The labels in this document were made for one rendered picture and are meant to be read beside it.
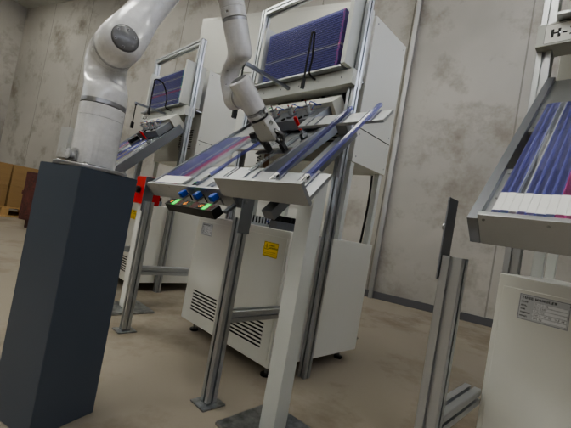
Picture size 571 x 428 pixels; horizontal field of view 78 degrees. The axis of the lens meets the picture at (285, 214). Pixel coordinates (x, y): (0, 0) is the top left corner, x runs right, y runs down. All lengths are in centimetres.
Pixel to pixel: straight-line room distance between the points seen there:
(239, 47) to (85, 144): 63
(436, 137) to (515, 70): 100
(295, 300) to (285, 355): 17
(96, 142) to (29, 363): 60
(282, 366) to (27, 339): 69
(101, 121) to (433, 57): 408
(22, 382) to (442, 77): 440
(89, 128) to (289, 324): 80
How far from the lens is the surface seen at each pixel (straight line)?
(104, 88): 115
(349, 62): 173
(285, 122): 169
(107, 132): 113
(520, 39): 480
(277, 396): 120
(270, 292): 150
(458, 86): 457
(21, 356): 121
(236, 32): 140
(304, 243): 108
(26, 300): 119
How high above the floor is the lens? 64
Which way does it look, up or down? 2 degrees up
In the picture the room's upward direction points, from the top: 10 degrees clockwise
